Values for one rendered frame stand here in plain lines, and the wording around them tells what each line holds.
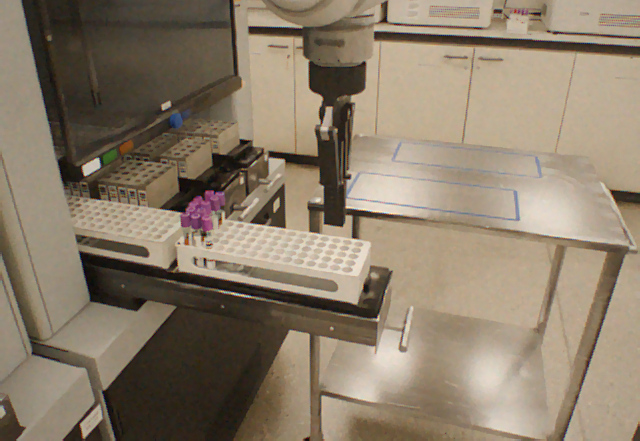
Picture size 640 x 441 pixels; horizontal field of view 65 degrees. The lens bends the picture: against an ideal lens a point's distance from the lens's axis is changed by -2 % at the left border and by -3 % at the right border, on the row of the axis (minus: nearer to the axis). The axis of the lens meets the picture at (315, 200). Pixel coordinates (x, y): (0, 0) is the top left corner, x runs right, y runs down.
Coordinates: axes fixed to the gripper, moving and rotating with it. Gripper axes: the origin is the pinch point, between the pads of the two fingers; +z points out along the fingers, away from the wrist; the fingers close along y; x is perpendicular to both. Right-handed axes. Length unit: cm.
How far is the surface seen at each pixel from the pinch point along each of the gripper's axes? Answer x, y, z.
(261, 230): -13.7, -4.4, 9.3
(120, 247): -39.0, 0.5, 14.3
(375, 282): 6.5, -0.9, 13.4
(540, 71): 53, -229, 24
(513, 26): 35, -225, 2
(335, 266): 1.0, 3.0, 8.9
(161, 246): -27.1, 4.9, 9.4
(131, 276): -32.5, 6.7, 15.1
